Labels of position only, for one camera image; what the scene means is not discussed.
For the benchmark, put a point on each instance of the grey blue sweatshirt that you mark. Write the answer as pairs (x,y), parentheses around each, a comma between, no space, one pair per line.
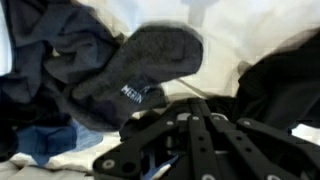
(66,40)

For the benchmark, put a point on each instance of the blue garment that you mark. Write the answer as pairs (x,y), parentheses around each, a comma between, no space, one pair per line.
(43,140)

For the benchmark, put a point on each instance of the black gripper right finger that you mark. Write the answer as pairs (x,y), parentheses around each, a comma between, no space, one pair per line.
(246,150)

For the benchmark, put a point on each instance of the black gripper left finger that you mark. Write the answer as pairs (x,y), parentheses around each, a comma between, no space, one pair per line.
(198,156)

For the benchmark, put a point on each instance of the grey merino sock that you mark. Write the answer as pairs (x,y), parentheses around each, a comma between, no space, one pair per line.
(156,53)

